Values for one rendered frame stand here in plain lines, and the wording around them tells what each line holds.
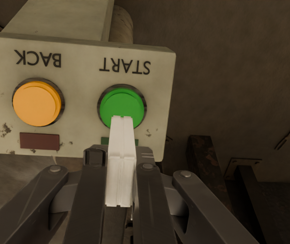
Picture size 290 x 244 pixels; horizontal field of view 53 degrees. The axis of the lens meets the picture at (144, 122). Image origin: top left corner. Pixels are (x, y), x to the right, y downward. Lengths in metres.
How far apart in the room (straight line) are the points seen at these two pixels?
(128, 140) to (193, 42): 0.76
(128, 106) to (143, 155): 0.10
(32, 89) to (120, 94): 0.07
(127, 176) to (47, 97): 0.13
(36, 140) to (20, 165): 1.01
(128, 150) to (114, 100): 0.11
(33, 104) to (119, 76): 0.08
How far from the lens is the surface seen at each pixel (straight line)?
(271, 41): 0.99
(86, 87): 0.27
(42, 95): 0.27
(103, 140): 0.28
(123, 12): 0.83
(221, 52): 0.95
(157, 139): 0.29
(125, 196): 0.16
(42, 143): 0.29
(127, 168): 0.15
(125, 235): 1.52
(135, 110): 0.26
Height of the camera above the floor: 0.82
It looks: 50 degrees down
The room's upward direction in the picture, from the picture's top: 177 degrees clockwise
